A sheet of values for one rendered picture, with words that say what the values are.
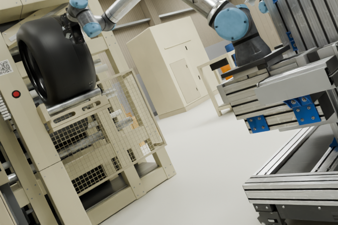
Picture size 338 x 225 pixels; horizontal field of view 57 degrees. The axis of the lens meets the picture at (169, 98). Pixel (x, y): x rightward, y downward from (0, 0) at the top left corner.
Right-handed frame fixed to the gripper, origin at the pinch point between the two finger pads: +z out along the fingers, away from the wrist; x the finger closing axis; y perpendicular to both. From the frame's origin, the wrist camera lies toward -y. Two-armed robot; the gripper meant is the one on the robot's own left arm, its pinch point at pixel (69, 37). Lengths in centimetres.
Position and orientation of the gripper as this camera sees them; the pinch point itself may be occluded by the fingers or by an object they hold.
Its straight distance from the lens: 180.5
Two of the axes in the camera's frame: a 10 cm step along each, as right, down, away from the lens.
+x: -7.7, 3.7, -5.1
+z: -4.4, 2.8, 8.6
